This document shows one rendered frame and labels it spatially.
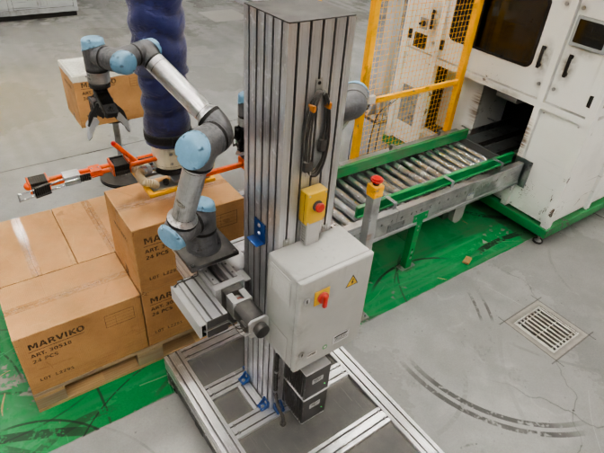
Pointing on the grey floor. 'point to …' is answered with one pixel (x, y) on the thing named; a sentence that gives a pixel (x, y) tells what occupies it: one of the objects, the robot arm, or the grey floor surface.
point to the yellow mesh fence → (410, 86)
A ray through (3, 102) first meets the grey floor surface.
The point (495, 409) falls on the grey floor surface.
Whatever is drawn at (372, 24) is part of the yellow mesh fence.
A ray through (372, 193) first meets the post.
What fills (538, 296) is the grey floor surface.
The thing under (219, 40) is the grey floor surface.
